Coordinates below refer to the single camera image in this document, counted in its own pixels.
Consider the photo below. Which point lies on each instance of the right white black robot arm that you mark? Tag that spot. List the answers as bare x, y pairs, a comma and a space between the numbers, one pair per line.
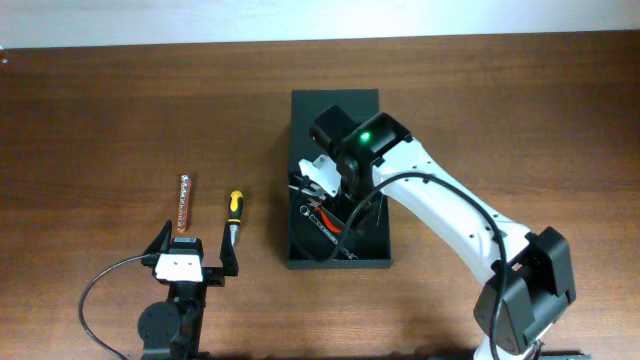
527, 278

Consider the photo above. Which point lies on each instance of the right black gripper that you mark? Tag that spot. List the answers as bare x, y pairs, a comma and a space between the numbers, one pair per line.
341, 212

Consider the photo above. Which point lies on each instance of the small orange-handled cutting pliers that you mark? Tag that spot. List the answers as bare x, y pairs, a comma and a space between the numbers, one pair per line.
335, 225

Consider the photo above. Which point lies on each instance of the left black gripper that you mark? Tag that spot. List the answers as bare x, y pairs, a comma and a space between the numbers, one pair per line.
215, 275

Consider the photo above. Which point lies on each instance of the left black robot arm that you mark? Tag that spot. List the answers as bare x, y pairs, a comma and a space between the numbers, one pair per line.
171, 329

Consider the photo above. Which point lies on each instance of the orange black long-nose pliers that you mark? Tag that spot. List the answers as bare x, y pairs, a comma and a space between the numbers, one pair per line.
312, 190

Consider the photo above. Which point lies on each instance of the yellow black screwdriver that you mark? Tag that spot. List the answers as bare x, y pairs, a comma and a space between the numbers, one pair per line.
235, 212

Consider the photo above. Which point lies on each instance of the silver metal wrench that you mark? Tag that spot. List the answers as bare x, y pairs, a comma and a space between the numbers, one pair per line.
318, 218

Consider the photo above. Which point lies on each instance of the orange socket bit rail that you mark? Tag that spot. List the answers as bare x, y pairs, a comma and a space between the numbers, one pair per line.
183, 205

